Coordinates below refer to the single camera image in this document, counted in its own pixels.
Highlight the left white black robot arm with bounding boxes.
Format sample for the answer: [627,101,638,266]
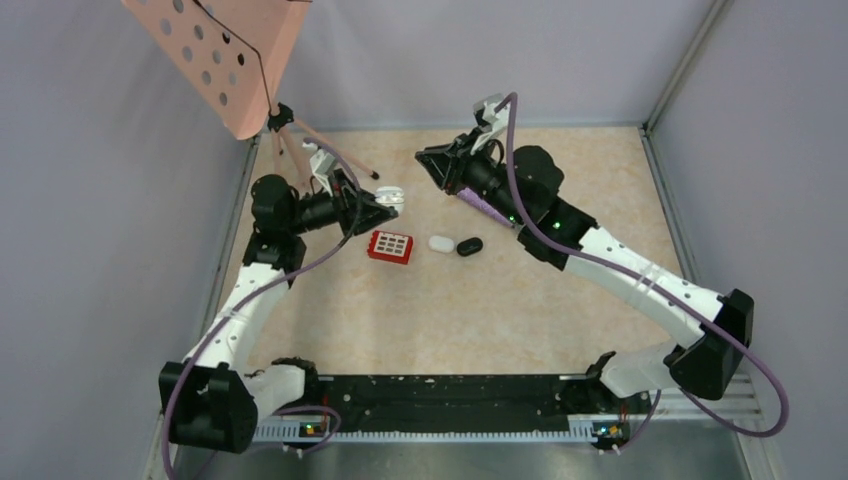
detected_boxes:
[158,169,405,453]

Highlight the white oval earbud case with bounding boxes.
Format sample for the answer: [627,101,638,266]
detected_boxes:
[427,236,455,254]

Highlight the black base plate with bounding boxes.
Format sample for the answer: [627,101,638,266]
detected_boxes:
[257,374,654,436]

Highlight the aluminium front rail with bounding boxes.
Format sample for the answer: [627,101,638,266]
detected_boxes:
[142,370,783,480]

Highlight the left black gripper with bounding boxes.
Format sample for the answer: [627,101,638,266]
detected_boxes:
[285,168,397,237]

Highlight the white square earbud case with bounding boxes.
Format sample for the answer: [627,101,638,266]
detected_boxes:
[374,186,405,214]

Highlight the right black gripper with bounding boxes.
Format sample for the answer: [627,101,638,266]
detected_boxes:
[417,126,528,228]

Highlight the purple cable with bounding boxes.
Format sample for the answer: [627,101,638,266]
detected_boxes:
[160,136,364,480]
[493,91,791,455]

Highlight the black earbud charging case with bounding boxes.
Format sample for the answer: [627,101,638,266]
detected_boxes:
[456,237,484,257]

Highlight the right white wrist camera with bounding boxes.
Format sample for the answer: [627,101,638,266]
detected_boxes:
[473,94,511,145]

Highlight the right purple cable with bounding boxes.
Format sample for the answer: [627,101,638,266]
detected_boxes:
[493,91,791,455]

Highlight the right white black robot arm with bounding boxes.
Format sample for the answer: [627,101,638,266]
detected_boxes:
[414,134,754,412]

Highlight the red grid box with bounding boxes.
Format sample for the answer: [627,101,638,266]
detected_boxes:
[367,230,414,265]

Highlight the purple glitter microphone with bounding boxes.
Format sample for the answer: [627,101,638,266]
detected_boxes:
[457,188,513,228]

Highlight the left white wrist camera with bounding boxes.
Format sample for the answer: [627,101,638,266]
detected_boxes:
[302,141,336,191]

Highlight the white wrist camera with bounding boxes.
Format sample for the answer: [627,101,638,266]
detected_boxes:
[302,141,336,191]
[473,94,511,145]

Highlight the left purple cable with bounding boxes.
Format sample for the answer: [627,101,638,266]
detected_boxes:
[160,136,364,480]

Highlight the pink perforated music stand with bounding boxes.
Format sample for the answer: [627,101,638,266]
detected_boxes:
[121,0,382,193]

